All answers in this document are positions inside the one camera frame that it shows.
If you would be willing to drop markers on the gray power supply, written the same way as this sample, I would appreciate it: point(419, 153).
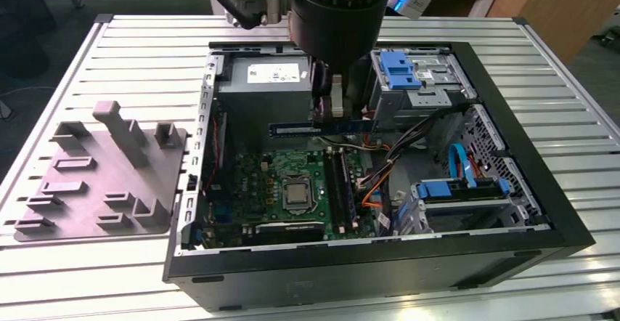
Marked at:
point(261, 99)

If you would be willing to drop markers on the black CPU socket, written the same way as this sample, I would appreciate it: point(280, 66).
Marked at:
point(297, 178)

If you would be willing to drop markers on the metal disk bay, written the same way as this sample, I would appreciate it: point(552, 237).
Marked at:
point(464, 202)

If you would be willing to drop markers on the gray parts rack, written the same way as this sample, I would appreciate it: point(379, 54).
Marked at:
point(121, 175)

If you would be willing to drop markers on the black graphics card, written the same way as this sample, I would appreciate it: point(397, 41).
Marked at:
point(291, 231)

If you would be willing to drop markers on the green motherboard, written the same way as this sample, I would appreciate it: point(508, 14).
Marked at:
point(252, 190)

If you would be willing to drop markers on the silver CPU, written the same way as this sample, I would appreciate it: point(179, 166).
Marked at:
point(297, 194)

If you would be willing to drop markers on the dark RAM stick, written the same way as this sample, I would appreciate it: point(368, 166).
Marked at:
point(352, 197)
point(291, 130)

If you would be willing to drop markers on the black RAM slot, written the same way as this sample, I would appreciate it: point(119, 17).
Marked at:
point(339, 190)
point(332, 186)

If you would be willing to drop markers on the wooden cabinet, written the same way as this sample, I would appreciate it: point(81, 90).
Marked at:
point(556, 8)

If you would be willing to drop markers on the blue plastic drive carrier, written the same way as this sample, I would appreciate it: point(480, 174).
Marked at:
point(399, 74)

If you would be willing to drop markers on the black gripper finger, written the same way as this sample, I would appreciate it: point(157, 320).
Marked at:
point(321, 92)

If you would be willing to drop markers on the blue video port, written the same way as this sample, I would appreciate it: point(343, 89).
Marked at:
point(197, 236)

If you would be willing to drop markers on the black chair base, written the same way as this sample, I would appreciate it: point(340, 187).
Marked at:
point(608, 37)

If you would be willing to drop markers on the metal drive cage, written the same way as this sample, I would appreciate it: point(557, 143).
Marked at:
point(425, 99)

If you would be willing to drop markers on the black PC case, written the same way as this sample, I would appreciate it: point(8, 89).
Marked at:
point(339, 281)

